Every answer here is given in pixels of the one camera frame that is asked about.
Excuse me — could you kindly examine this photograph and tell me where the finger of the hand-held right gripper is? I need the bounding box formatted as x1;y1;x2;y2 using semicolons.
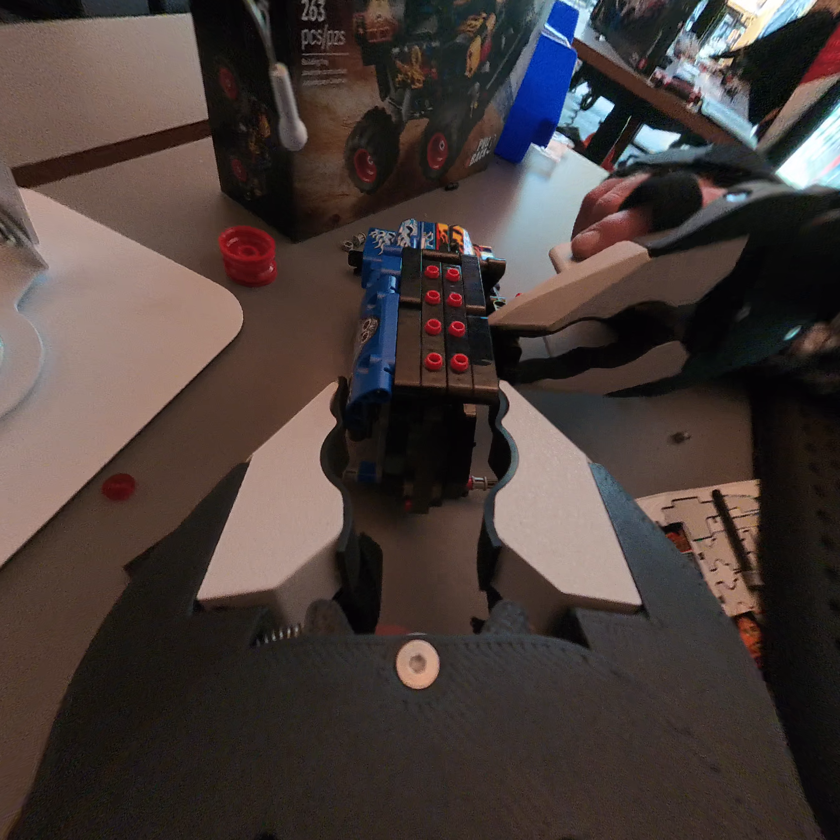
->
487;236;750;337
505;322;693;398

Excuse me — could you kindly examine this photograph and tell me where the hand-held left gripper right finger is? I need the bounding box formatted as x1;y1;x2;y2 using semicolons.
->
476;381;644;631

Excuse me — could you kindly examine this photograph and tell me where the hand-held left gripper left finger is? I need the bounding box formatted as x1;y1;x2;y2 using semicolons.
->
196;381;358;631

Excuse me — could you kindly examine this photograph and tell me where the brick-built toy truck model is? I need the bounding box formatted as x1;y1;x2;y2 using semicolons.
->
338;220;522;514

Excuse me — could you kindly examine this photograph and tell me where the person's right hand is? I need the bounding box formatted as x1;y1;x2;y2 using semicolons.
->
570;172;729;260

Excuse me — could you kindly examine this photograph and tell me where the sticker sheet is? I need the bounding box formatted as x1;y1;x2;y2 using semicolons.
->
635;479;765;664

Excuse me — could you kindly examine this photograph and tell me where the black axle rod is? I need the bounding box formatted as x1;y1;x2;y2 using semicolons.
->
712;489;762;588

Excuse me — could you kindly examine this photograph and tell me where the wooden table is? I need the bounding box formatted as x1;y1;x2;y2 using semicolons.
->
572;26;742;165

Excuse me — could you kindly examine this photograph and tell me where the black red gaming chair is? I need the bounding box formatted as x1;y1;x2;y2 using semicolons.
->
712;7;840;126

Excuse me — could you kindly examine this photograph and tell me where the blue storage bin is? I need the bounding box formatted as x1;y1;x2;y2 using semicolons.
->
493;0;580;164

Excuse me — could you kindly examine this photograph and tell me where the white book stand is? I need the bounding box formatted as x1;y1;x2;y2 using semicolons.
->
0;0;309;568

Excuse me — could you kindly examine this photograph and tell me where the black toy set box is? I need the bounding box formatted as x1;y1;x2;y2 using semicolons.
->
591;0;690;73

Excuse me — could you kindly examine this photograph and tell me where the black perforated chair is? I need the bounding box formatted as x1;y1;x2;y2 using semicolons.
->
748;381;840;840

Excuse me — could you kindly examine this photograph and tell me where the red toy wheel rim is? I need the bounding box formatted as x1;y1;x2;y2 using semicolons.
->
218;225;278;287

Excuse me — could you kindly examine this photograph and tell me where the toy truck set box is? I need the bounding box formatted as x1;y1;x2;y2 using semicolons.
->
189;0;559;242

